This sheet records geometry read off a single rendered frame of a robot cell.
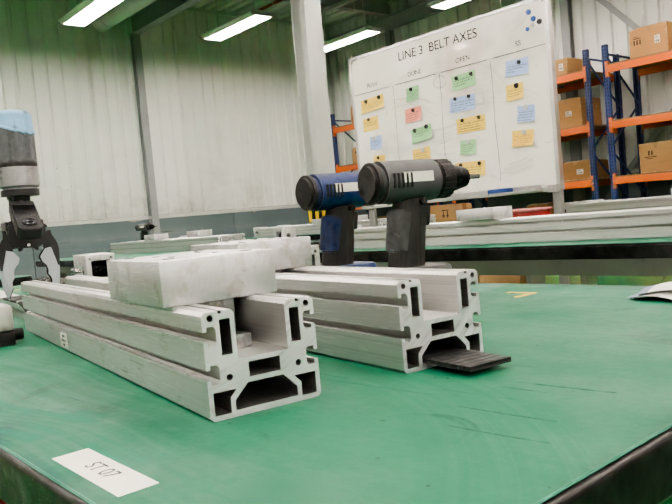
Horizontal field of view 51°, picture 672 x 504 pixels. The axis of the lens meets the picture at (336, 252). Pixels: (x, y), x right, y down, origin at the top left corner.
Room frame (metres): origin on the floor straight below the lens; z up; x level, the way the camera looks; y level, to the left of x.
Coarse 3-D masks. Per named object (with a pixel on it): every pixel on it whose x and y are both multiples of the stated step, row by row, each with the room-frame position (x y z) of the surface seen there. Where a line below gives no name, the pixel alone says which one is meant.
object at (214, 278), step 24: (120, 264) 0.69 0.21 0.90; (144, 264) 0.63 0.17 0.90; (168, 264) 0.60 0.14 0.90; (192, 264) 0.61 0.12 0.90; (216, 264) 0.62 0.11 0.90; (240, 264) 0.64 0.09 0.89; (264, 264) 0.65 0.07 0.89; (120, 288) 0.70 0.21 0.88; (144, 288) 0.63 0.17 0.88; (168, 288) 0.60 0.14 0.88; (192, 288) 0.61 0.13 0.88; (216, 288) 0.62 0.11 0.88; (240, 288) 0.64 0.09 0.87; (264, 288) 0.65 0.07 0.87
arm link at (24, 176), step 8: (0, 168) 1.38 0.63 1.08; (8, 168) 1.38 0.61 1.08; (16, 168) 1.38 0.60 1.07; (24, 168) 1.39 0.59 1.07; (32, 168) 1.40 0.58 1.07; (0, 176) 1.39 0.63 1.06; (8, 176) 1.38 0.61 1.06; (16, 176) 1.38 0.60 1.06; (24, 176) 1.39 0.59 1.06; (32, 176) 1.40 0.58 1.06; (0, 184) 1.39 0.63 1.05; (8, 184) 1.38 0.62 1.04; (16, 184) 1.38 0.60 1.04; (24, 184) 1.38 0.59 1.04; (32, 184) 1.40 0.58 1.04
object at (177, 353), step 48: (48, 288) 1.02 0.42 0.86; (96, 288) 1.08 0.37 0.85; (48, 336) 1.05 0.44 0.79; (96, 336) 0.85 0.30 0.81; (144, 336) 0.66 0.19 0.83; (192, 336) 0.59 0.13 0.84; (240, 336) 0.60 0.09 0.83; (288, 336) 0.58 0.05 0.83; (144, 384) 0.67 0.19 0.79; (192, 384) 0.57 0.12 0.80; (240, 384) 0.56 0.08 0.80; (288, 384) 0.60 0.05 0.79
